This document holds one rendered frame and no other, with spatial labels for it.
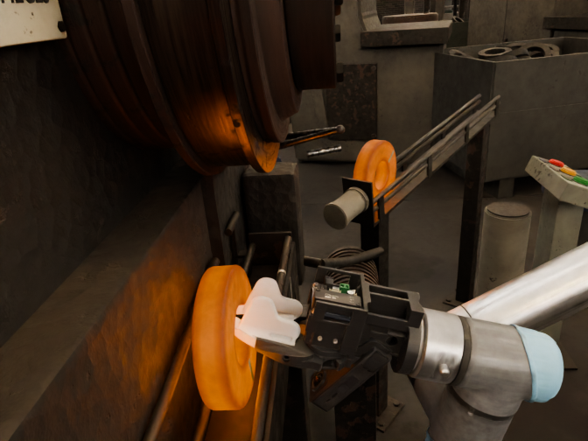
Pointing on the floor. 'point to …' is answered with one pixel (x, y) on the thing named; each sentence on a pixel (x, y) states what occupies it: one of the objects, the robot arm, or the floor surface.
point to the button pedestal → (557, 225)
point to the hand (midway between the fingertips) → (227, 321)
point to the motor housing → (361, 396)
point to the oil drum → (410, 17)
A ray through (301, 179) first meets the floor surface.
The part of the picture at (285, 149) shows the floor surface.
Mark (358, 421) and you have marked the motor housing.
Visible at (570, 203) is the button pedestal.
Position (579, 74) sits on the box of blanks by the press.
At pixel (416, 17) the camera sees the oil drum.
